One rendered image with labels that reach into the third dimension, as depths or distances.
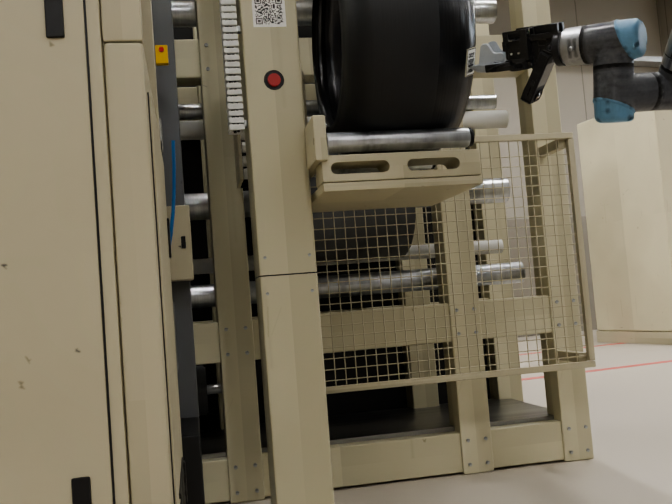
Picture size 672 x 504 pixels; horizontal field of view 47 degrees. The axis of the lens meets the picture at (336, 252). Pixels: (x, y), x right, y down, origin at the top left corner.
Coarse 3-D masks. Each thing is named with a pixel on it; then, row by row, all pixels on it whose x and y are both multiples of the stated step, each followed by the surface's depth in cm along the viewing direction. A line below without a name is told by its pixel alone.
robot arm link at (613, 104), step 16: (608, 64) 149; (624, 64) 148; (608, 80) 149; (624, 80) 149; (640, 80) 150; (656, 80) 150; (608, 96) 149; (624, 96) 149; (640, 96) 150; (656, 96) 150; (608, 112) 150; (624, 112) 149
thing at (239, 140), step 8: (304, 88) 218; (304, 96) 218; (304, 104) 217; (304, 112) 217; (240, 136) 213; (240, 144) 213; (240, 152) 213; (240, 160) 213; (240, 168) 213; (240, 176) 213; (240, 184) 220
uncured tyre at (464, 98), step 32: (320, 0) 200; (352, 0) 164; (384, 0) 162; (416, 0) 163; (448, 0) 164; (320, 32) 206; (352, 32) 164; (384, 32) 162; (416, 32) 164; (448, 32) 165; (320, 64) 207; (352, 64) 166; (384, 64) 164; (416, 64) 166; (448, 64) 167; (320, 96) 205; (352, 96) 170; (384, 96) 168; (416, 96) 169; (448, 96) 171; (352, 128) 176; (384, 128) 174; (416, 128) 176
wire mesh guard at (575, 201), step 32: (480, 160) 228; (576, 192) 232; (416, 224) 223; (544, 224) 230; (576, 224) 231; (544, 256) 229; (512, 288) 227; (352, 320) 217; (544, 320) 228; (448, 352) 222; (512, 352) 225; (576, 352) 229; (352, 384) 216; (384, 384) 217; (416, 384) 219
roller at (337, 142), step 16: (448, 128) 176; (464, 128) 176; (336, 144) 170; (352, 144) 171; (368, 144) 171; (384, 144) 172; (400, 144) 173; (416, 144) 174; (432, 144) 175; (448, 144) 175; (464, 144) 176
